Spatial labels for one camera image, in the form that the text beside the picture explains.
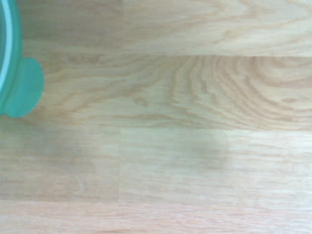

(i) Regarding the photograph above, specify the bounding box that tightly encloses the green translucent food container lid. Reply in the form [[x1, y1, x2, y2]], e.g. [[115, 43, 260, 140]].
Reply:
[[0, 0, 45, 118]]

